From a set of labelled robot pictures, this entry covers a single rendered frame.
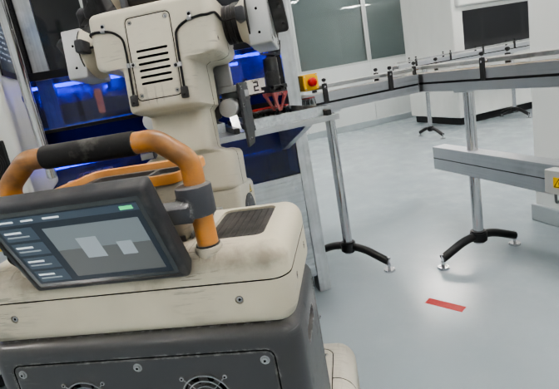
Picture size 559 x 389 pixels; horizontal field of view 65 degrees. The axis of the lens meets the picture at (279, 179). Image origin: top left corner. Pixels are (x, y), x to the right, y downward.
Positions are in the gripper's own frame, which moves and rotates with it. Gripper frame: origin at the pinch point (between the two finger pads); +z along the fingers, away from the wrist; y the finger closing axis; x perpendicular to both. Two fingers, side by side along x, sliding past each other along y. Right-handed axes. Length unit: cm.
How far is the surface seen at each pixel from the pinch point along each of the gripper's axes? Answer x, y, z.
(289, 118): 7.4, -19.0, 2.6
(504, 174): -81, -43, 44
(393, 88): -74, 8, 3
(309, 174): -18.9, 12.3, 33.3
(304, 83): -22.6, 11.2, -7.3
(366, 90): -60, 13, 1
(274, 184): -2.7, 16.6, 34.2
